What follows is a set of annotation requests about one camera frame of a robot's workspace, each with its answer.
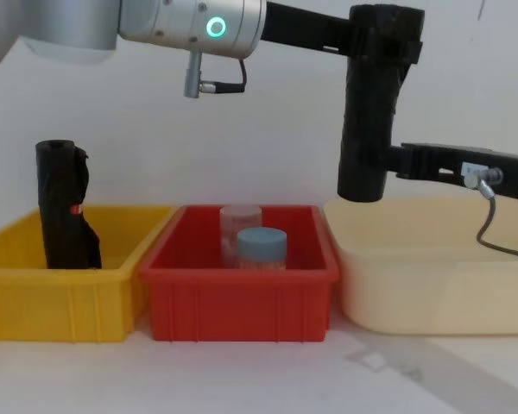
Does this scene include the thin dark left gripper cable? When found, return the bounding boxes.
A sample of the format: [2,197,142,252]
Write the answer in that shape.
[199,58,249,94]

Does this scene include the red plastic bin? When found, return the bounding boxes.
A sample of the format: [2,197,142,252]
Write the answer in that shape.
[138,204,340,342]

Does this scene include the black bag roll red label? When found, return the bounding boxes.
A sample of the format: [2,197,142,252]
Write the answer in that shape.
[35,138,103,271]

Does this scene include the cream plastic bin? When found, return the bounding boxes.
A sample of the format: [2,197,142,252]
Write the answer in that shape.
[323,196,518,336]

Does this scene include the yellow plastic bin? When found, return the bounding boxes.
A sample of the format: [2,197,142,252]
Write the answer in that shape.
[0,204,179,342]

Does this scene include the thin grey right gripper cable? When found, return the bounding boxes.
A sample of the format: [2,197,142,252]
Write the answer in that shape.
[464,168,518,262]

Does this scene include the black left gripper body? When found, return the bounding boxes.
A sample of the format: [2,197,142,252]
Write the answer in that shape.
[258,1,356,58]

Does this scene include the jar with grey-blue lid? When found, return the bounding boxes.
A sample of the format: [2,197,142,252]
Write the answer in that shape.
[236,227,288,273]

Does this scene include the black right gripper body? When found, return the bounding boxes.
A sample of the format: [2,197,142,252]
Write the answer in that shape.
[414,143,518,202]

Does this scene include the clear plastic jar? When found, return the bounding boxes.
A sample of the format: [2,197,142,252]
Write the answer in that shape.
[218,204,263,268]

